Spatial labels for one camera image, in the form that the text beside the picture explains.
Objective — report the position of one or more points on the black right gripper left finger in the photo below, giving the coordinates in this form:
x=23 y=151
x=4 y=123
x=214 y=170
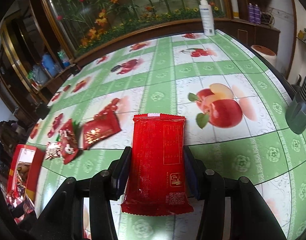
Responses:
x=120 y=173

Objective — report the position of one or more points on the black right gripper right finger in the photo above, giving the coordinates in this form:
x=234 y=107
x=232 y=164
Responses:
x=194 y=170

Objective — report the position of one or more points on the large red snack pack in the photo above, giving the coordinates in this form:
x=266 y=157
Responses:
x=157 y=180

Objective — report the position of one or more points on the red gold lettered packet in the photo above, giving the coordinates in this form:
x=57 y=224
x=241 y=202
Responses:
x=101 y=127

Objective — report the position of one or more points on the red white heart packet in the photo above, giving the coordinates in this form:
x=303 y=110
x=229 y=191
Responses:
x=53 y=150

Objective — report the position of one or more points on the red white gift box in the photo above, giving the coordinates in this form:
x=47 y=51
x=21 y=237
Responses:
x=24 y=172

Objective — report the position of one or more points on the black table clamp near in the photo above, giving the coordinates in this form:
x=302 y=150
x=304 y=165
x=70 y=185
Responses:
x=42 y=110

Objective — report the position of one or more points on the blue container on shelf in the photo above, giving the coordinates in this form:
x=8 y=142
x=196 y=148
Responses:
x=49 y=65

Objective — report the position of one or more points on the white red-topped bin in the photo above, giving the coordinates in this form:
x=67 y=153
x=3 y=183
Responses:
x=266 y=53

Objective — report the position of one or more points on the wooden display cabinet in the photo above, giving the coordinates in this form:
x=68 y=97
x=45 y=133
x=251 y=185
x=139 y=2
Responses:
x=25 y=35

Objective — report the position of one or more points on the white spray bottle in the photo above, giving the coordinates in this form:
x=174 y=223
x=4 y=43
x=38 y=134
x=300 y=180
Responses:
x=207 y=18

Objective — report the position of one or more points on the purple bottles on shelf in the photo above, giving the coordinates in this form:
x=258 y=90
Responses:
x=254 y=14

